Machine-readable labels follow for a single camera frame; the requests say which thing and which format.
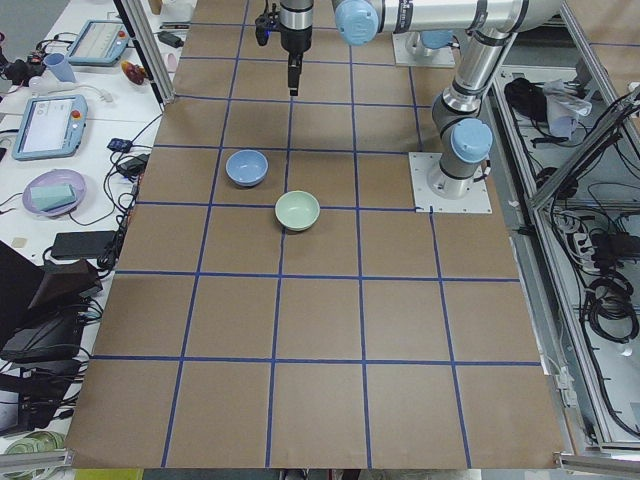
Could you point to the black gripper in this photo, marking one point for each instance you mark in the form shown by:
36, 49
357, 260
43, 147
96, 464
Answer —
295, 43

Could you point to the green bowl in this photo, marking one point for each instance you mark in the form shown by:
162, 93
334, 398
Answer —
297, 210

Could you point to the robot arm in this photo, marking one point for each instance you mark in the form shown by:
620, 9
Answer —
295, 22
493, 26

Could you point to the blue bowl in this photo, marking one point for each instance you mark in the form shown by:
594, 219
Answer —
247, 168

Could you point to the green plates stack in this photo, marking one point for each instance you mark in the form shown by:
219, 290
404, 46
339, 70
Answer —
37, 442

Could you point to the pink cup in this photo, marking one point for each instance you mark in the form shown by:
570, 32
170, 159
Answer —
170, 62

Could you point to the black power brick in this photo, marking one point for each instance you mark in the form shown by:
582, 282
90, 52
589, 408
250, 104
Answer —
171, 39

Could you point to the red round object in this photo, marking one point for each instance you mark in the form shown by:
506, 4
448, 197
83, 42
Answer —
135, 73

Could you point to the black power adapter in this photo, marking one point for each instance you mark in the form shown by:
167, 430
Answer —
133, 166

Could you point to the far teach pendant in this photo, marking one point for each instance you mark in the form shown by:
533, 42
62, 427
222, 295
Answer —
99, 43

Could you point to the teach pendant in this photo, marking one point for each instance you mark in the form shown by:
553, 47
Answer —
99, 43
51, 127

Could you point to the small blue black device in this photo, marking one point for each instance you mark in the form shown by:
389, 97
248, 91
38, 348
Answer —
120, 145

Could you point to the blue cup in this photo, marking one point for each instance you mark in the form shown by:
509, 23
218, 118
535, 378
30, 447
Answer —
59, 66

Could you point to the near teach pendant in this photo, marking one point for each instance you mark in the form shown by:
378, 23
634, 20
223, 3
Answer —
51, 127

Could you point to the black phone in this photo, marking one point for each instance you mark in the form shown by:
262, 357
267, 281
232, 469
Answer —
84, 244

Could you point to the purple plate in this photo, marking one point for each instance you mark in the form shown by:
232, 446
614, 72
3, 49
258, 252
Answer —
53, 177

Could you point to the green sponge block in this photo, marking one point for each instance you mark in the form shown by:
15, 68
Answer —
49, 197

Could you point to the black laptop equipment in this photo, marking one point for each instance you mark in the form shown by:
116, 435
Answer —
44, 311

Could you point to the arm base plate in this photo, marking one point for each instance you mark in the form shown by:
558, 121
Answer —
435, 192
431, 48

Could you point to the aluminium frame post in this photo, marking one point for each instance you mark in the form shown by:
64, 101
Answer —
137, 25

